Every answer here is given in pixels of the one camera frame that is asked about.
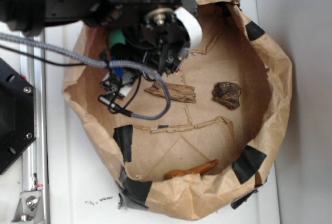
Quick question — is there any thin black cable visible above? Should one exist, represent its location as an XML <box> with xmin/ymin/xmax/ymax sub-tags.
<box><xmin>0</xmin><ymin>44</ymin><xmax>86</xmax><ymax>66</ymax></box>

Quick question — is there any grey braided cable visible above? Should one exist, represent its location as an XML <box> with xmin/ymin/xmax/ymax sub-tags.
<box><xmin>0</xmin><ymin>32</ymin><xmax>172</xmax><ymax>120</ymax></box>

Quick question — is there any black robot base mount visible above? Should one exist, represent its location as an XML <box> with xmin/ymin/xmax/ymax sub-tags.
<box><xmin>1</xmin><ymin>59</ymin><xmax>36</xmax><ymax>175</ymax></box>

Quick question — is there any brown rock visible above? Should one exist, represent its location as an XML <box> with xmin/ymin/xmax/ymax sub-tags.
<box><xmin>212</xmin><ymin>81</ymin><xmax>242</xmax><ymax>110</ymax></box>

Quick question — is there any piece of driftwood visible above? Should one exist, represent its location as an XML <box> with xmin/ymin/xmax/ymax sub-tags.
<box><xmin>144</xmin><ymin>82</ymin><xmax>197</xmax><ymax>103</ymax></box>

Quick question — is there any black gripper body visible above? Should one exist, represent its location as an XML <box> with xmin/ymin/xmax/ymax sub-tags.
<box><xmin>87</xmin><ymin>0</ymin><xmax>198</xmax><ymax>74</ymax></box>

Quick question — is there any aluminium rail frame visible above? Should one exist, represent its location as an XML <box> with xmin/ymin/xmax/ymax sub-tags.
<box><xmin>11</xmin><ymin>31</ymin><xmax>50</xmax><ymax>222</ymax></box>

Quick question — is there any green foam ball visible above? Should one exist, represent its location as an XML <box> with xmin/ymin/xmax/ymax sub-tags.
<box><xmin>108</xmin><ymin>28</ymin><xmax>126</xmax><ymax>49</ymax></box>

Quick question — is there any orange-brown seashell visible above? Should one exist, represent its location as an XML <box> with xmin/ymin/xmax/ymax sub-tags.
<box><xmin>164</xmin><ymin>159</ymin><xmax>219</xmax><ymax>180</ymax></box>

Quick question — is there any brown paper bag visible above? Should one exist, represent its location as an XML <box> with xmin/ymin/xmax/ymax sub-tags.
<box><xmin>63</xmin><ymin>0</ymin><xmax>292</xmax><ymax>220</ymax></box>

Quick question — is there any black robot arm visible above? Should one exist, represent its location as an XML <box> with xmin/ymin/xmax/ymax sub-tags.
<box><xmin>1</xmin><ymin>0</ymin><xmax>202</xmax><ymax>73</ymax></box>

